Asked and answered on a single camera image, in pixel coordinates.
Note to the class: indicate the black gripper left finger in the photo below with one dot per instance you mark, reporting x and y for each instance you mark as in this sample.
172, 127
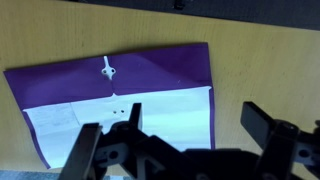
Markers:
83, 153

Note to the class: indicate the purple cloth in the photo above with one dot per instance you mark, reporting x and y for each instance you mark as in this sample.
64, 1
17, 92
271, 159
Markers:
66, 80

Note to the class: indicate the white paper sheet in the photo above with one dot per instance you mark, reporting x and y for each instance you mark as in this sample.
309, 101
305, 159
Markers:
173, 113

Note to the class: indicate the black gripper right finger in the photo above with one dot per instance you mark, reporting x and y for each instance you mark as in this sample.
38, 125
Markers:
278, 146

